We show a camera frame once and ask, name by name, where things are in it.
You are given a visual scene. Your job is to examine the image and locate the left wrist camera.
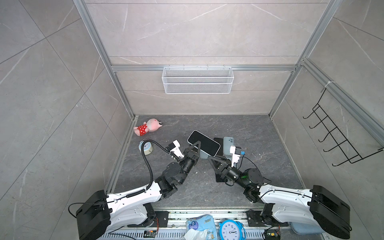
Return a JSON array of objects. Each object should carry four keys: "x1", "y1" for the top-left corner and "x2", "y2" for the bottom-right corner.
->
[{"x1": 166, "y1": 140, "x2": 184, "y2": 161}]

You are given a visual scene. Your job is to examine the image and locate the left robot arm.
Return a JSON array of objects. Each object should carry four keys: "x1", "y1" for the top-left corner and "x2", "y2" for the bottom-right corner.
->
[{"x1": 74, "y1": 141, "x2": 201, "y2": 240}]

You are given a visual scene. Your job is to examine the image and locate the small cream alarm clock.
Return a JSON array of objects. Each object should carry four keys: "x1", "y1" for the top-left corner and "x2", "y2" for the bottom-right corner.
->
[{"x1": 138, "y1": 141, "x2": 153, "y2": 156}]

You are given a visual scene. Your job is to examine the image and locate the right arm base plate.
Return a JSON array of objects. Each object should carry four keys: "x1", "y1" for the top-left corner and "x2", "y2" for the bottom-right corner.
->
[{"x1": 246, "y1": 210, "x2": 289, "y2": 227}]

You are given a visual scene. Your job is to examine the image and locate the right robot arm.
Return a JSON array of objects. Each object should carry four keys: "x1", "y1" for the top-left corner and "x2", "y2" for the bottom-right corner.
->
[{"x1": 208, "y1": 157, "x2": 352, "y2": 239}]

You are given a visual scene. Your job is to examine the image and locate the black wire hook rack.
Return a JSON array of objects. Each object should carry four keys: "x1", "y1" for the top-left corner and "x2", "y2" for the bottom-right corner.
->
[{"x1": 302, "y1": 88, "x2": 384, "y2": 167}]

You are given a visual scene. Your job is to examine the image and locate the blue tissue pack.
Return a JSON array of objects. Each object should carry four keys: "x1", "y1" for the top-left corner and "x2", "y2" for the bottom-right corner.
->
[{"x1": 184, "y1": 215, "x2": 218, "y2": 240}]

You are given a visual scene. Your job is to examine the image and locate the pink plush toy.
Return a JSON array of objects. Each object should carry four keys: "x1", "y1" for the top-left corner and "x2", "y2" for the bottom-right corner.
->
[{"x1": 134, "y1": 119, "x2": 163, "y2": 136}]

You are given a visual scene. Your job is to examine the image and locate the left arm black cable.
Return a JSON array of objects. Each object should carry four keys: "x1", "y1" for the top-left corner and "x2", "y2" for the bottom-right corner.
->
[{"x1": 140, "y1": 139, "x2": 172, "y2": 191}]

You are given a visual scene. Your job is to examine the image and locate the light case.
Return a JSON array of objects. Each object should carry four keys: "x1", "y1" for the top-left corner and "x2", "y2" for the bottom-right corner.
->
[
  {"x1": 223, "y1": 137, "x2": 235, "y2": 158},
  {"x1": 200, "y1": 151, "x2": 210, "y2": 160}
]

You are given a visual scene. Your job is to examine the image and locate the white wire mesh basket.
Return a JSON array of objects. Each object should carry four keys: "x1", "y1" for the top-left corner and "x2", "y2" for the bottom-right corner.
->
[{"x1": 162, "y1": 67, "x2": 235, "y2": 95}]

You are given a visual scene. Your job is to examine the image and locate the phone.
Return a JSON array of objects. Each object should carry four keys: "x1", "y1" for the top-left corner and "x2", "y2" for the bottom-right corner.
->
[
  {"x1": 187, "y1": 130, "x2": 221, "y2": 157},
  {"x1": 213, "y1": 137, "x2": 224, "y2": 157},
  {"x1": 216, "y1": 174, "x2": 225, "y2": 183}
]

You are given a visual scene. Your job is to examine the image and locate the blue alarm clock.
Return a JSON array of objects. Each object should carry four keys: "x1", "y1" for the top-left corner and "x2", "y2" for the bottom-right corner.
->
[{"x1": 219, "y1": 220, "x2": 246, "y2": 240}]

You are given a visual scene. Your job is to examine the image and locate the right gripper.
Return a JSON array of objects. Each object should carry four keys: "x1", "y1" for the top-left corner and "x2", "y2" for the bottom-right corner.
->
[{"x1": 210, "y1": 154, "x2": 250, "y2": 191}]

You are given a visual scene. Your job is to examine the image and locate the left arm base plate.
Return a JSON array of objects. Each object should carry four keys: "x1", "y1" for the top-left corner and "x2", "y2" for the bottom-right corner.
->
[{"x1": 142, "y1": 211, "x2": 170, "y2": 228}]

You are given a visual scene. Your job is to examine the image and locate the grey blue pouch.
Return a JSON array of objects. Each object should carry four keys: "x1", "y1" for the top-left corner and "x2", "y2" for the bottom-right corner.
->
[{"x1": 291, "y1": 223, "x2": 325, "y2": 235}]

